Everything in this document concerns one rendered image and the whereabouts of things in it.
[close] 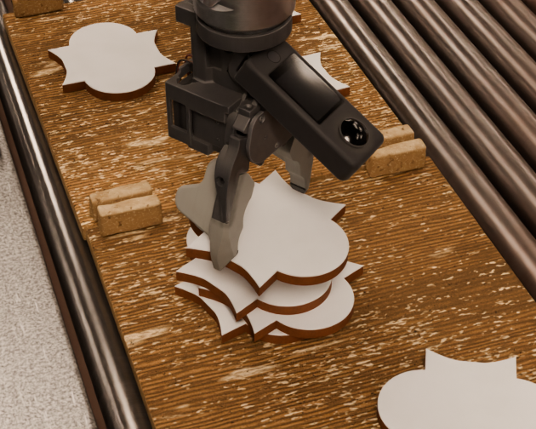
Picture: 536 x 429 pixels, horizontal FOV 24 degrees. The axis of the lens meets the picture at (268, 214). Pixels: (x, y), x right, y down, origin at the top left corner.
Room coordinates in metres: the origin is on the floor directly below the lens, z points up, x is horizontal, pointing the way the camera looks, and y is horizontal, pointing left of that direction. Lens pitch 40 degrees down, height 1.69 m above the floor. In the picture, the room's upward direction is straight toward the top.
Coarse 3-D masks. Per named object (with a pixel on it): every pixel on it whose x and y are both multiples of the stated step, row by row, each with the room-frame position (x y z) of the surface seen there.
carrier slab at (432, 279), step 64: (320, 192) 0.93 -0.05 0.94; (384, 192) 0.93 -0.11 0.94; (448, 192) 0.93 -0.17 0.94; (128, 256) 0.84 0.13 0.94; (384, 256) 0.84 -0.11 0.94; (448, 256) 0.84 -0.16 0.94; (128, 320) 0.75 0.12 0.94; (192, 320) 0.75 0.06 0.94; (384, 320) 0.75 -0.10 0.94; (448, 320) 0.75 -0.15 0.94; (512, 320) 0.75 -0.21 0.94; (192, 384) 0.68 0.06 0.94; (256, 384) 0.68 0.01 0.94; (320, 384) 0.68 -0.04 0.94; (384, 384) 0.68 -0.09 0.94
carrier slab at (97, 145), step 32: (96, 0) 1.29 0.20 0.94; (128, 0) 1.29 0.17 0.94; (160, 0) 1.29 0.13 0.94; (32, 32) 1.22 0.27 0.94; (64, 32) 1.22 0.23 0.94; (160, 32) 1.22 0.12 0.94; (320, 32) 1.22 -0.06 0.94; (32, 64) 1.15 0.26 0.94; (352, 64) 1.15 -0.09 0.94; (32, 96) 1.09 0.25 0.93; (64, 96) 1.09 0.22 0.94; (160, 96) 1.09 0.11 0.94; (352, 96) 1.09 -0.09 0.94; (64, 128) 1.03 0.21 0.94; (96, 128) 1.03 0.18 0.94; (128, 128) 1.03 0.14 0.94; (160, 128) 1.03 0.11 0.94; (384, 128) 1.03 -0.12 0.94; (64, 160) 0.98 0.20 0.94; (96, 160) 0.98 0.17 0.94; (128, 160) 0.98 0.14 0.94; (160, 160) 0.98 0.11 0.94; (192, 160) 0.98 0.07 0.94; (160, 192) 0.93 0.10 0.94; (96, 224) 0.88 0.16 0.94
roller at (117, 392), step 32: (0, 0) 1.33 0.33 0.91; (0, 32) 1.24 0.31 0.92; (0, 64) 1.18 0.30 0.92; (0, 96) 1.14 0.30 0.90; (32, 128) 1.05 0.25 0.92; (32, 160) 1.00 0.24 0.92; (32, 192) 0.96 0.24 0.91; (64, 192) 0.95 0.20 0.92; (64, 224) 0.90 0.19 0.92; (64, 256) 0.86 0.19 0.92; (64, 288) 0.82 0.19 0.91; (96, 288) 0.81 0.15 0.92; (96, 320) 0.77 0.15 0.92; (96, 352) 0.73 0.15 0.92; (96, 384) 0.71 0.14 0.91; (128, 384) 0.70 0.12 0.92; (128, 416) 0.66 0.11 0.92
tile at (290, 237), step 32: (256, 192) 0.82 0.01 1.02; (288, 192) 0.82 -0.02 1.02; (192, 224) 0.78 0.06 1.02; (256, 224) 0.78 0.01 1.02; (288, 224) 0.78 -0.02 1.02; (320, 224) 0.78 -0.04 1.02; (192, 256) 0.75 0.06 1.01; (256, 256) 0.74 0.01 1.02; (288, 256) 0.74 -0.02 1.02; (320, 256) 0.74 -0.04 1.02; (256, 288) 0.71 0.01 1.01
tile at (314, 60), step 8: (304, 56) 1.15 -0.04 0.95; (312, 56) 1.15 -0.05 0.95; (320, 56) 1.16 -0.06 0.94; (312, 64) 1.13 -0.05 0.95; (320, 64) 1.13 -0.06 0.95; (320, 72) 1.12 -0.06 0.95; (328, 80) 1.10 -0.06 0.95; (336, 80) 1.10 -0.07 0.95; (336, 88) 1.09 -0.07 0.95; (344, 88) 1.09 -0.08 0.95
